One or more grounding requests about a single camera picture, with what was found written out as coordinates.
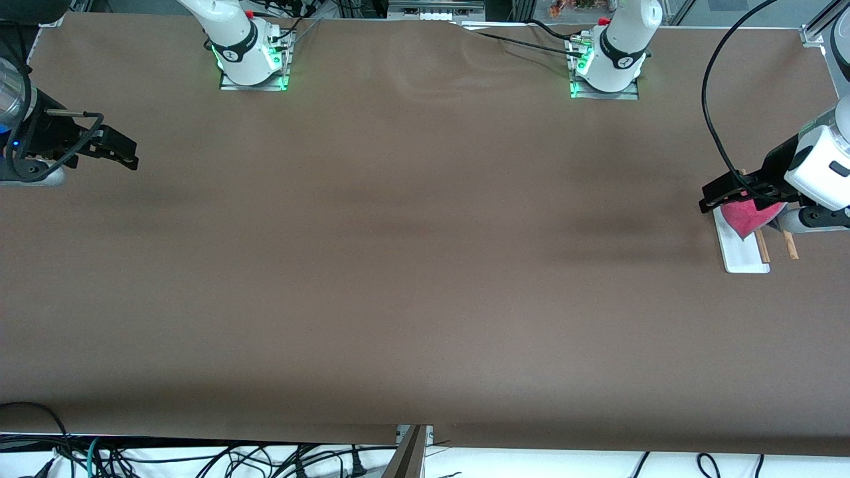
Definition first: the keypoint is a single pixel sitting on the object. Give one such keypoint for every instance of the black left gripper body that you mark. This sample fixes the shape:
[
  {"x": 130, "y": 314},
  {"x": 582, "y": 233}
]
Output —
[{"x": 775, "y": 167}]

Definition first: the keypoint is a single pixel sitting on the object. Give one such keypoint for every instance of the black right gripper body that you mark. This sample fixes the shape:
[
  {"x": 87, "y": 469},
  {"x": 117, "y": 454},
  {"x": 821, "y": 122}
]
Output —
[{"x": 53, "y": 133}]

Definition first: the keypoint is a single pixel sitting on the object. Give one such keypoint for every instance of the pink and grey towel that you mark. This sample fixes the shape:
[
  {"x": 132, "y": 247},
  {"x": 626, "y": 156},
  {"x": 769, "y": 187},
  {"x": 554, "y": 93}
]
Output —
[{"x": 747, "y": 216}]

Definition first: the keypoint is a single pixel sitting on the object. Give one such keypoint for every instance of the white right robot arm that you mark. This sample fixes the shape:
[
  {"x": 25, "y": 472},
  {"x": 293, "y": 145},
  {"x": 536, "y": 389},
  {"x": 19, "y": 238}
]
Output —
[{"x": 236, "y": 40}]

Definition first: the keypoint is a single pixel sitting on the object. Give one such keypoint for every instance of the orange red clutter pile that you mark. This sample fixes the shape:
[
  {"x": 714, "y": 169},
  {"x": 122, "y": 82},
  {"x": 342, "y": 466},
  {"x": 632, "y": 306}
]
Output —
[{"x": 578, "y": 5}]

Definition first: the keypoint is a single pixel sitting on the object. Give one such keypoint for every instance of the white terminal block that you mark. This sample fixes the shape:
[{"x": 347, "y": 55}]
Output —
[{"x": 436, "y": 16}]

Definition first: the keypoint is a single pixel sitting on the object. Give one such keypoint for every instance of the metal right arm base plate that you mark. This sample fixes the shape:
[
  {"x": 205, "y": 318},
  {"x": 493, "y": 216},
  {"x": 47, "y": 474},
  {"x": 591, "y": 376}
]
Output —
[{"x": 252, "y": 87}]

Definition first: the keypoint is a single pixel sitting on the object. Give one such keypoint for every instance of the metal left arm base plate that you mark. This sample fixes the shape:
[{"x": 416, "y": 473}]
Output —
[{"x": 604, "y": 95}]

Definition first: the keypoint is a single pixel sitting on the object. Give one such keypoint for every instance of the grey metal rail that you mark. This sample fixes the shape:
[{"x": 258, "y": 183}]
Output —
[{"x": 438, "y": 5}]

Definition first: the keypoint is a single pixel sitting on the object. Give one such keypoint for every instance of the metal corner bracket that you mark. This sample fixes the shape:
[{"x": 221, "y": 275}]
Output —
[{"x": 428, "y": 435}]

